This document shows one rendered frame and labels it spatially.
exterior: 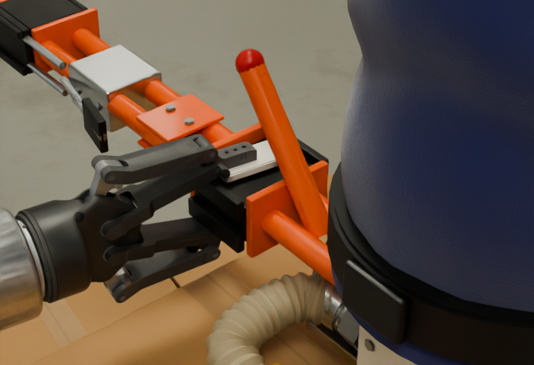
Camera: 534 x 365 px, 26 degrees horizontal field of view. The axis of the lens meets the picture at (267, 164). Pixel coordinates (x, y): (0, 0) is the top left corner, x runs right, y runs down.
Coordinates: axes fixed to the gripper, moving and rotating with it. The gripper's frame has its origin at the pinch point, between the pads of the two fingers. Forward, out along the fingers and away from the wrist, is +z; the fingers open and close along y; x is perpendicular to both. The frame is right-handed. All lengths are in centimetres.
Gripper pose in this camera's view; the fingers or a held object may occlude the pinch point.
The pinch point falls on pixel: (256, 181)
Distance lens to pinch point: 97.4
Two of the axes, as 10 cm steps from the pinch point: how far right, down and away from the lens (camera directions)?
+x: 5.1, 5.0, -7.0
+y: 0.0, 8.2, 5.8
